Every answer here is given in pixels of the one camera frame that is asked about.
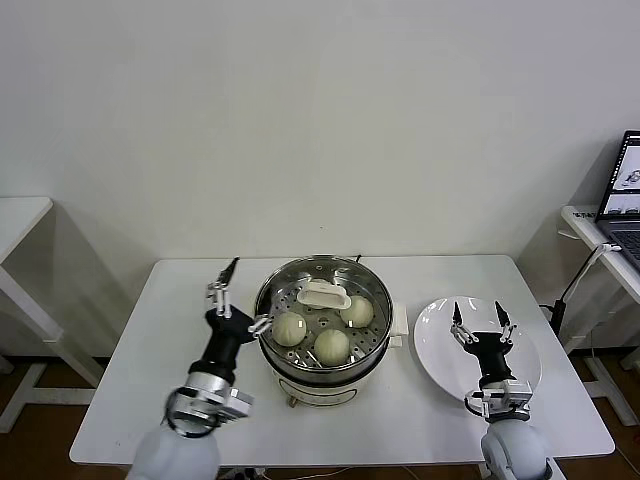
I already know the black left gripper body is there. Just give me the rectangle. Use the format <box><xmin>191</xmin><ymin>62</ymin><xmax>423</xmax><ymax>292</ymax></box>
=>
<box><xmin>197</xmin><ymin>304</ymin><xmax>256</xmax><ymax>374</ymax></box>

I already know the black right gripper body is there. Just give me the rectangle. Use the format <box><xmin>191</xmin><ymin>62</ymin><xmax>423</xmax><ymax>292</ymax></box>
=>
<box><xmin>467</xmin><ymin>330</ymin><xmax>516</xmax><ymax>389</ymax></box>

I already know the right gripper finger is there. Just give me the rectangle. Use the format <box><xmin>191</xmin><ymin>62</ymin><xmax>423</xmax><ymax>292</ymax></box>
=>
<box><xmin>493</xmin><ymin>300</ymin><xmax>519</xmax><ymax>347</ymax></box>
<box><xmin>450</xmin><ymin>300</ymin><xmax>480</xmax><ymax>347</ymax></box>

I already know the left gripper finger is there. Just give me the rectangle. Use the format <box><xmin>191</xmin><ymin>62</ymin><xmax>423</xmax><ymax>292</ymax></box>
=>
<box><xmin>248</xmin><ymin>298</ymin><xmax>282</xmax><ymax>337</ymax></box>
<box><xmin>206</xmin><ymin>256</ymin><xmax>241</xmax><ymax>320</ymax></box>

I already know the white steamed baozi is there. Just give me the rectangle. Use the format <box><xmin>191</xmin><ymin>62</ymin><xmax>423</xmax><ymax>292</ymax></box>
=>
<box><xmin>272</xmin><ymin>312</ymin><xmax>307</xmax><ymax>347</ymax></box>
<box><xmin>313</xmin><ymin>328</ymin><xmax>350</xmax><ymax>365</ymax></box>
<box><xmin>340</xmin><ymin>295</ymin><xmax>375</xmax><ymax>329</ymax></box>

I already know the glass lid cream handle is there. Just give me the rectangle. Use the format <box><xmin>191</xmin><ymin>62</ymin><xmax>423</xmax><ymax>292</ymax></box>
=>
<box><xmin>255</xmin><ymin>255</ymin><xmax>394</xmax><ymax>371</ymax></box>

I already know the perforated steel steamer basket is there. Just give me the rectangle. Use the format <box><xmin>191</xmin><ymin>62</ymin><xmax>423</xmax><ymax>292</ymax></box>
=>
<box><xmin>254</xmin><ymin>254</ymin><xmax>395</xmax><ymax>379</ymax></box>

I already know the steel steamer pot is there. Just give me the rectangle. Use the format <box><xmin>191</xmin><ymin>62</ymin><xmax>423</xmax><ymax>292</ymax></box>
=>
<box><xmin>239</xmin><ymin>294</ymin><xmax>411</xmax><ymax>409</ymax></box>

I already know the white round plate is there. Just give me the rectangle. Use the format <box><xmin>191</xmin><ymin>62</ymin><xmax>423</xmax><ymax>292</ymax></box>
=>
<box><xmin>413</xmin><ymin>295</ymin><xmax>544</xmax><ymax>407</ymax></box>

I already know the white laptop desk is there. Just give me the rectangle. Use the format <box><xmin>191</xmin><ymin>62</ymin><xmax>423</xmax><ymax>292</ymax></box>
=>
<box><xmin>559</xmin><ymin>204</ymin><xmax>640</xmax><ymax>426</ymax></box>

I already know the grey open laptop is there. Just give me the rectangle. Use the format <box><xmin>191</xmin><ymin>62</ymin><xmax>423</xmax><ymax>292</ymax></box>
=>
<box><xmin>595</xmin><ymin>129</ymin><xmax>640</xmax><ymax>276</ymax></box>

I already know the white empty side table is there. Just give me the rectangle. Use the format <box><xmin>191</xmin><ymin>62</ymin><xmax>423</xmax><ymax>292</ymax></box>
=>
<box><xmin>0</xmin><ymin>195</ymin><xmax>106</xmax><ymax>434</ymax></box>

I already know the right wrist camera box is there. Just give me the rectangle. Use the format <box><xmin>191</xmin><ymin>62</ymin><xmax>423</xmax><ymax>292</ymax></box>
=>
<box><xmin>463</xmin><ymin>379</ymin><xmax>534</xmax><ymax>419</ymax></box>

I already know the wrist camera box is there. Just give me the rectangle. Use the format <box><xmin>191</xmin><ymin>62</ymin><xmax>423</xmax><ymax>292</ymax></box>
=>
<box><xmin>219</xmin><ymin>387</ymin><xmax>256</xmax><ymax>421</ymax></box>
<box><xmin>463</xmin><ymin>379</ymin><xmax>534</xmax><ymax>419</ymax></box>

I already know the black cable adapter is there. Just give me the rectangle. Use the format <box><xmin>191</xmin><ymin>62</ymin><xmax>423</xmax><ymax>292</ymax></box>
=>
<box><xmin>538</xmin><ymin>297</ymin><xmax>571</xmax><ymax>351</ymax></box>

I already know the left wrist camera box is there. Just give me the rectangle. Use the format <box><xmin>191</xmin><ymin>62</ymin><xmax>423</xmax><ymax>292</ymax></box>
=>
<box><xmin>219</xmin><ymin>387</ymin><xmax>256</xmax><ymax>421</ymax></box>

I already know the white laptop cable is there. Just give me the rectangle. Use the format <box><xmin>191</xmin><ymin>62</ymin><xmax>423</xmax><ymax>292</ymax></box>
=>
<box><xmin>563</xmin><ymin>242</ymin><xmax>622</xmax><ymax>302</ymax></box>

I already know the white floor cable bundle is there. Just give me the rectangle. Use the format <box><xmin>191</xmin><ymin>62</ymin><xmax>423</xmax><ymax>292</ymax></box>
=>
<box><xmin>219</xmin><ymin>465</ymin><xmax>267</xmax><ymax>480</ymax></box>

